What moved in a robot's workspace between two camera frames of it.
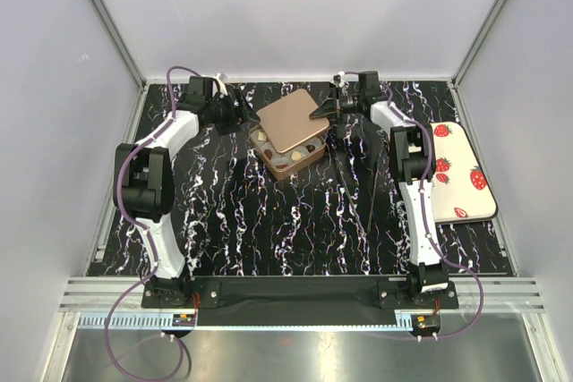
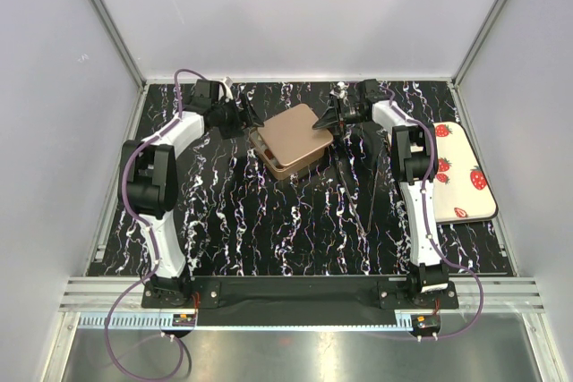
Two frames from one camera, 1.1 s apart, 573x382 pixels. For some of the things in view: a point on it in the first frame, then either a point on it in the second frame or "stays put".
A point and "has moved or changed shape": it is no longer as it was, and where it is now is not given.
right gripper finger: [329, 107] -> [331, 114]
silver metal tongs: [364, 230] stays put
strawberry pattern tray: [460, 190] stays put
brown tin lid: [286, 121] has moved or changed shape
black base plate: [299, 300] stays put
